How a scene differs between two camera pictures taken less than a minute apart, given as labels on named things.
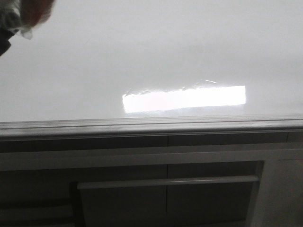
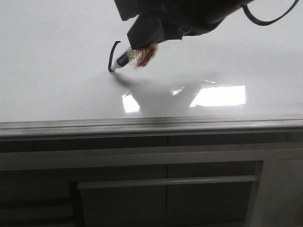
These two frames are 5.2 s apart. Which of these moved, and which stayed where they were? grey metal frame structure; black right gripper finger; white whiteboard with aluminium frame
Moved: black right gripper finger
Stayed: grey metal frame structure; white whiteboard with aluminium frame
